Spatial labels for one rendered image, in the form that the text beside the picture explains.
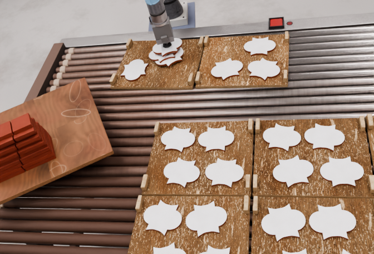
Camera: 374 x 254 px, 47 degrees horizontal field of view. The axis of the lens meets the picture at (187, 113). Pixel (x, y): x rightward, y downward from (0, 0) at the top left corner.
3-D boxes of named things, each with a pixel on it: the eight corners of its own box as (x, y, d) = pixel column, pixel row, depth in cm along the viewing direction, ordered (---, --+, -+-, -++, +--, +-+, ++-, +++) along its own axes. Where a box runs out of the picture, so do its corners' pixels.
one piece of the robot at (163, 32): (148, 25, 195) (157, 53, 207) (168, 20, 194) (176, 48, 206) (148, 13, 202) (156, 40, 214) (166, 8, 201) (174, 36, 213)
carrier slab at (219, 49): (206, 40, 221) (206, 37, 220) (289, 36, 210) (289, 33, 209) (195, 88, 198) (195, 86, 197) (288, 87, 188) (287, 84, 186)
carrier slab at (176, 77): (131, 43, 232) (130, 40, 231) (205, 40, 220) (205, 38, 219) (111, 89, 210) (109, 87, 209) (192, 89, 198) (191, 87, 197)
